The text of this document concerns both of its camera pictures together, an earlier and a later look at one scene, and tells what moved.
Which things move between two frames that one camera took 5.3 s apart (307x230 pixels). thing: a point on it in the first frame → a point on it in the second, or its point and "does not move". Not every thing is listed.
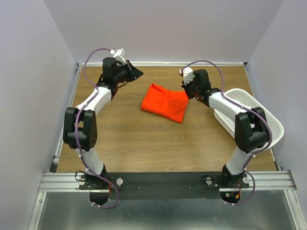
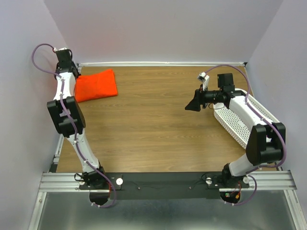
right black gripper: x=185 y=87 → x=199 y=98
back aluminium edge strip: x=166 y=64 does not move
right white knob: x=208 y=182 does not move
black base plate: x=165 y=185 does not move
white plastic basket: x=243 y=97 does not move
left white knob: x=119 y=181 does not move
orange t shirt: x=171 y=105 → x=98 y=85
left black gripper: x=134 y=73 → x=78 y=74
